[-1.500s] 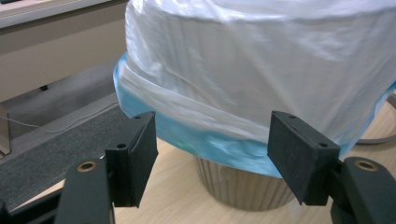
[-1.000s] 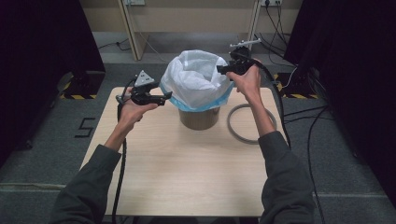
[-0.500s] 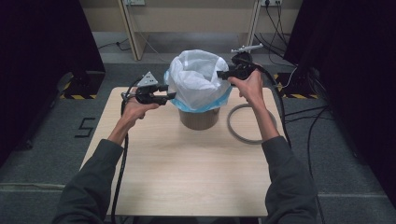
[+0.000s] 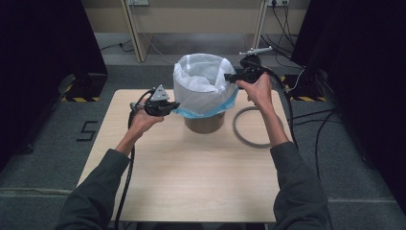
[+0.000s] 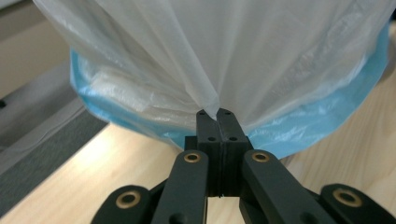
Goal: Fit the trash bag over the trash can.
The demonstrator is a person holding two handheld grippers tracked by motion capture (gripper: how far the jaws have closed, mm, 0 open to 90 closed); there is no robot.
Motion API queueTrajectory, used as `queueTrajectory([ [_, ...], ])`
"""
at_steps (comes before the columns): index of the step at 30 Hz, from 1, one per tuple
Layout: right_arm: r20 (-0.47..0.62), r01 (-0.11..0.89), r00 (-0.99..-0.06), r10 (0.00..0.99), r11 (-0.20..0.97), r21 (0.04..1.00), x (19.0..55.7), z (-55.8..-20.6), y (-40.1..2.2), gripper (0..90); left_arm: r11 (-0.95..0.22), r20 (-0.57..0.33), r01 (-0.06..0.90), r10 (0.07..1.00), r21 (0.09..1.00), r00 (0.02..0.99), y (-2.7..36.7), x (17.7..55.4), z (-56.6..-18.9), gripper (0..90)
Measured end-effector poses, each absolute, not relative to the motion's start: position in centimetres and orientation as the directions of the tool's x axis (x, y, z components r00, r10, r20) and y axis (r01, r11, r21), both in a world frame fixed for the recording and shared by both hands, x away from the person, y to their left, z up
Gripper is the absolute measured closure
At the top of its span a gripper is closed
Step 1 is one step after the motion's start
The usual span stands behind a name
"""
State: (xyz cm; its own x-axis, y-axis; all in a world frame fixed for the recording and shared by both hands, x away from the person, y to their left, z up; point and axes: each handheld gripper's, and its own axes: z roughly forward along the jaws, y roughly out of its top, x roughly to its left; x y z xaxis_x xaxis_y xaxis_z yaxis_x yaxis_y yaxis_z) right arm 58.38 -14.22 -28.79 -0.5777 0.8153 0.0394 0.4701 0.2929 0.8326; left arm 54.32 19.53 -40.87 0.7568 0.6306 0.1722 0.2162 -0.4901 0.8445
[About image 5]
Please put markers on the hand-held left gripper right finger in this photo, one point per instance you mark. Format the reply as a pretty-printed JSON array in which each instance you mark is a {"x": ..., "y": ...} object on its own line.
[{"x": 232, "y": 143}]

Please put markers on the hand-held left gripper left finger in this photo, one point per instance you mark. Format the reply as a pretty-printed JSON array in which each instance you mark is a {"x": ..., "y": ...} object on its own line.
[{"x": 211, "y": 143}]

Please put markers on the white plastic bag blue hem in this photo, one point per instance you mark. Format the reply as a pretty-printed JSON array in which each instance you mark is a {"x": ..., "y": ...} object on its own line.
[{"x": 249, "y": 62}]

